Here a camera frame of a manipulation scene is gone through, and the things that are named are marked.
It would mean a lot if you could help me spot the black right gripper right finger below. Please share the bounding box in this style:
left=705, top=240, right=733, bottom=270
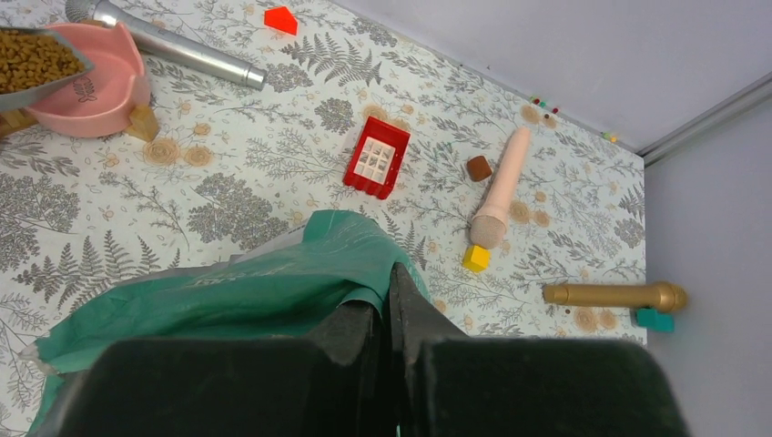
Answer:
left=389, top=263, right=689, bottom=436

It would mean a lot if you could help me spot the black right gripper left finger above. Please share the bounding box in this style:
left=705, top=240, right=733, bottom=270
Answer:
left=56, top=300, right=392, bottom=436

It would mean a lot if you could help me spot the green pet food bag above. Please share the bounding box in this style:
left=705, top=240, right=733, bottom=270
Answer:
left=23, top=209, right=429, bottom=435

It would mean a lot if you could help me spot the silver metal scoop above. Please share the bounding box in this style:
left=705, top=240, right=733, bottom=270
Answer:
left=1, top=27, right=95, bottom=112

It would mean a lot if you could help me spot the pink double pet bowl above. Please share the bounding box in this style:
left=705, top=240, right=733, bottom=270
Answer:
left=1, top=23, right=159, bottom=141

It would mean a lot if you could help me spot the brown pet food kibble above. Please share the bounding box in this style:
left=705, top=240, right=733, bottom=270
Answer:
left=1, top=30, right=86, bottom=94

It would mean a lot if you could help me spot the yellow cube block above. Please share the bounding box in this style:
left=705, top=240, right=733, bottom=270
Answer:
left=462, top=245, right=491, bottom=273

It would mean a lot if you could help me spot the pink toy microphone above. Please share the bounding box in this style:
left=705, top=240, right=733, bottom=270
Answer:
left=469, top=127, right=531, bottom=249

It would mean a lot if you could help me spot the floral patterned table mat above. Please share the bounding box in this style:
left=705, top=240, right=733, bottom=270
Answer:
left=1, top=1, right=646, bottom=436

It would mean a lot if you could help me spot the teal block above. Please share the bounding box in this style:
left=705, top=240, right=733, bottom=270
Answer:
left=635, top=308, right=675, bottom=332

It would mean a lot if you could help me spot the brown cube block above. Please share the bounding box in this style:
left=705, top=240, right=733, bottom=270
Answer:
left=466, top=156, right=493, bottom=182

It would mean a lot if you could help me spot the red toy block tray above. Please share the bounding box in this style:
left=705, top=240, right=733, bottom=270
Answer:
left=342, top=117, right=411, bottom=200

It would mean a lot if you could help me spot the gold toy microphone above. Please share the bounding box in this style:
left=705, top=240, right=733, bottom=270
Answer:
left=543, top=281, right=688, bottom=313

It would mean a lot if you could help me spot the red house-shaped block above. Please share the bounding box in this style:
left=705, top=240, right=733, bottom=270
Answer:
left=263, top=6, right=299, bottom=36

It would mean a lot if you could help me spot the silver toy microphone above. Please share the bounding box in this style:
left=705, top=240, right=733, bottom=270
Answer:
left=65, top=0, right=267, bottom=90

